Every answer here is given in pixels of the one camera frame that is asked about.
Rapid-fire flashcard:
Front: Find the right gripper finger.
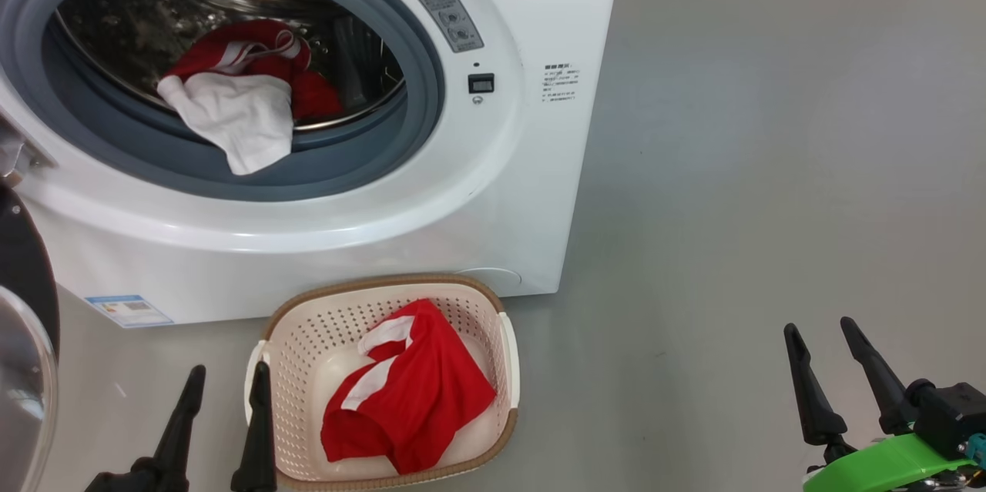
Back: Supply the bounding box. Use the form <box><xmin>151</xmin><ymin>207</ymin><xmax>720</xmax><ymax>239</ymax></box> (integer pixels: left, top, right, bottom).
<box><xmin>840</xmin><ymin>316</ymin><xmax>917</xmax><ymax>437</ymax></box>
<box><xmin>783</xmin><ymin>323</ymin><xmax>849</xmax><ymax>447</ymax></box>

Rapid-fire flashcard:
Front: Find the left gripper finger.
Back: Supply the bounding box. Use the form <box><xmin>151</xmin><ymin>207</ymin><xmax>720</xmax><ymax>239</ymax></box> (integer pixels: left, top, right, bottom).
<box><xmin>230</xmin><ymin>360</ymin><xmax>278</xmax><ymax>492</ymax></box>
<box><xmin>150</xmin><ymin>364</ymin><xmax>207</xmax><ymax>492</ymax></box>

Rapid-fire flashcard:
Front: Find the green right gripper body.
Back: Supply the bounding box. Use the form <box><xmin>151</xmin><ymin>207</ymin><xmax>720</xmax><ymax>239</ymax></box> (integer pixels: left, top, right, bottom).
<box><xmin>801</xmin><ymin>433</ymin><xmax>979</xmax><ymax>492</ymax></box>

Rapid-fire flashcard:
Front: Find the red garment with white stripes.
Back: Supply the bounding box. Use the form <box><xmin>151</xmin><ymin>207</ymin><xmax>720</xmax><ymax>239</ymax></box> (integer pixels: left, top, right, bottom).
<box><xmin>320</xmin><ymin>298</ymin><xmax>498</xmax><ymax>476</ymax></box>
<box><xmin>159</xmin><ymin>18</ymin><xmax>344</xmax><ymax>123</ymax></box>

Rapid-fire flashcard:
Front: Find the black glass washing machine door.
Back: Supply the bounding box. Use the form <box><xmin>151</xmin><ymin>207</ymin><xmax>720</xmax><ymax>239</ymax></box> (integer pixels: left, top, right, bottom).
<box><xmin>0</xmin><ymin>184</ymin><xmax>61</xmax><ymax>492</ymax></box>

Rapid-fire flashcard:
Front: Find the cream perforated laundry basket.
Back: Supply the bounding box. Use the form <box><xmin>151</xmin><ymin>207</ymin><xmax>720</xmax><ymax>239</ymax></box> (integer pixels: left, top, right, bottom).
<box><xmin>244</xmin><ymin>273</ymin><xmax>522</xmax><ymax>492</ymax></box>

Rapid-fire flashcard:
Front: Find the grey rubber door gasket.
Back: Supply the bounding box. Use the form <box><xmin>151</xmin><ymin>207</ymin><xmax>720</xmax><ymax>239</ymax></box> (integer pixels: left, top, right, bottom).
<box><xmin>0</xmin><ymin>0</ymin><xmax>446</xmax><ymax>202</ymax></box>

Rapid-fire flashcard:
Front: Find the white washing machine body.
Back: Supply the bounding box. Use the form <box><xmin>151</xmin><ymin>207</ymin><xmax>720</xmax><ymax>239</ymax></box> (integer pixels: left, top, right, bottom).
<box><xmin>0</xmin><ymin>0</ymin><xmax>626</xmax><ymax>329</ymax></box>

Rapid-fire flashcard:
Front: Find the metal door hinge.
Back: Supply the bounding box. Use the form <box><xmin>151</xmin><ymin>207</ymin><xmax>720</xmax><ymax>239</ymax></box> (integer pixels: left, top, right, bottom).
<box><xmin>0</xmin><ymin>119</ymin><xmax>55</xmax><ymax>185</ymax></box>

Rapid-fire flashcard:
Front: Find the steel washing machine drum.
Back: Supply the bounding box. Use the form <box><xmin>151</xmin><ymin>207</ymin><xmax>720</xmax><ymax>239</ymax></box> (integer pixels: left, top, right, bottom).
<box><xmin>54</xmin><ymin>0</ymin><xmax>407</xmax><ymax>131</ymax></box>

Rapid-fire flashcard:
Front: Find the blue energy label sticker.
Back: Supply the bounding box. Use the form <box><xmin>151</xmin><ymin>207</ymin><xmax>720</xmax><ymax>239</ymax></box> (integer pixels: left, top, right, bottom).
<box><xmin>85</xmin><ymin>294</ymin><xmax>175</xmax><ymax>329</ymax></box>

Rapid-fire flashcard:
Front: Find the round white filter cover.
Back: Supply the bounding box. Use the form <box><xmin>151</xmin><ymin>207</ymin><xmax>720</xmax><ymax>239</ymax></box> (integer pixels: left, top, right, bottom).
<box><xmin>454</xmin><ymin>267</ymin><xmax>523</xmax><ymax>296</ymax></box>

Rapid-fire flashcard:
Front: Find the small printed text sticker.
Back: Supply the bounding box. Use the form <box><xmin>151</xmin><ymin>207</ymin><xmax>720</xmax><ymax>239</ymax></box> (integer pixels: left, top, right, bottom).
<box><xmin>542</xmin><ymin>63</ymin><xmax>581</xmax><ymax>104</ymax></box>

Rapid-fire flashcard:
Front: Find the grey warning sticker panel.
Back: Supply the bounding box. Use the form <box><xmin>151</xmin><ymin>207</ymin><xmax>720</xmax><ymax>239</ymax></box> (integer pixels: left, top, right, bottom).
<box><xmin>404</xmin><ymin>0</ymin><xmax>485</xmax><ymax>54</ymax></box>

